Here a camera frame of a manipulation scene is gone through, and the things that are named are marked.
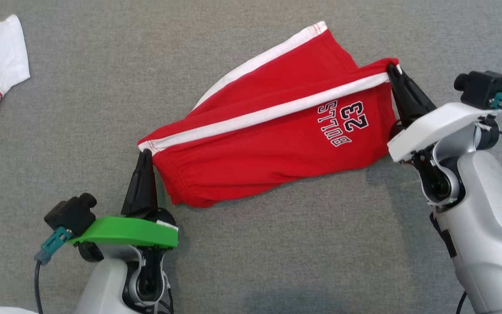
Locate red Bulls 23 shorts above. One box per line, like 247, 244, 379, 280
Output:
138, 21, 402, 208

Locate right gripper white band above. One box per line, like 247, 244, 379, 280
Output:
387, 65, 502, 164

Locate left camera cable teal plug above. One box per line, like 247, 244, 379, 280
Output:
34, 227, 73, 314

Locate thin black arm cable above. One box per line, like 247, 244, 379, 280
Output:
162, 270, 175, 314

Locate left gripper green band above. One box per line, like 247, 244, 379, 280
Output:
66, 149, 180, 262

